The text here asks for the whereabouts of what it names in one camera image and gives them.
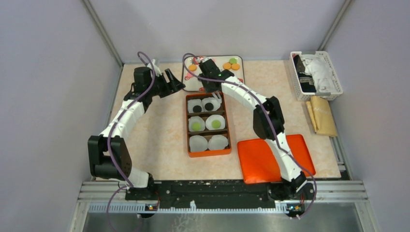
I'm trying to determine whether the white cloth in basket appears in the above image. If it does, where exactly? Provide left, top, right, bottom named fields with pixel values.
left=300, top=54, right=337, bottom=93

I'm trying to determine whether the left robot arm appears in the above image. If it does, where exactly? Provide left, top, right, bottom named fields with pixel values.
left=88, top=60, right=185, bottom=200

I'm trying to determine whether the white strawberry print tray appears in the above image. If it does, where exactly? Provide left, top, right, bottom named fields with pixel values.
left=182, top=55, right=245, bottom=92

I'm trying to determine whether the yellow folded cloth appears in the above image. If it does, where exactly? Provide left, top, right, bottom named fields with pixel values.
left=306, top=96, right=337, bottom=137

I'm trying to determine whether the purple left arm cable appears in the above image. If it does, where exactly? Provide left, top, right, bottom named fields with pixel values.
left=105, top=51, right=158, bottom=232

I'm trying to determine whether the yellow sandwich cookie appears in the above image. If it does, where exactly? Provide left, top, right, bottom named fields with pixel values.
left=231, top=63, right=240, bottom=71
left=188, top=64, right=197, bottom=72
left=223, top=62, right=232, bottom=70

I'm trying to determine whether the green sandwich cookie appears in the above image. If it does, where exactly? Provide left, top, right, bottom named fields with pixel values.
left=191, top=122, right=202, bottom=131
left=211, top=119, right=221, bottom=130

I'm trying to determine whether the orange tin lid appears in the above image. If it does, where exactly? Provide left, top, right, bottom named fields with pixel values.
left=237, top=134, right=316, bottom=184

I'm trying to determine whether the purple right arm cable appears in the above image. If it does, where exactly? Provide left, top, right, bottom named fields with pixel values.
left=182, top=53, right=318, bottom=220

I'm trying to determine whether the black item in basket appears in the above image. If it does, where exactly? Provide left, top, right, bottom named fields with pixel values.
left=293, top=55, right=317, bottom=93

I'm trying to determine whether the orange cookie tin box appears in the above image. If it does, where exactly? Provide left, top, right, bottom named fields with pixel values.
left=185, top=91, right=232, bottom=158

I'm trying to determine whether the metal tongs white handle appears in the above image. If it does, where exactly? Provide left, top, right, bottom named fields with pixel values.
left=212, top=91, right=222, bottom=104

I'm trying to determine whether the white perforated plastic basket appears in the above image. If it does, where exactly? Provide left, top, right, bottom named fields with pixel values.
left=288, top=51, right=343, bottom=101

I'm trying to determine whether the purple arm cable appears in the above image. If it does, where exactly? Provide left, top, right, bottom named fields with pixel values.
left=182, top=53, right=318, bottom=220
left=105, top=51, right=158, bottom=232

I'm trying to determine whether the pink sandwich cookie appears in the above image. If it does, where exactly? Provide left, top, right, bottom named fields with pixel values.
left=184, top=73, right=193, bottom=80

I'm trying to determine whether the black sandwich cookie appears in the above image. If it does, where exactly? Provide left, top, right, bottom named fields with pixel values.
left=192, top=105, right=203, bottom=113
left=204, top=102, right=214, bottom=112

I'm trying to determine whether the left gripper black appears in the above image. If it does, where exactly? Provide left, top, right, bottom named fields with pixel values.
left=146, top=68, right=185, bottom=98

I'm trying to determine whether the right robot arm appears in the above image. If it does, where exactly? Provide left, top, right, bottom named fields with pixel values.
left=182, top=57, right=307, bottom=199

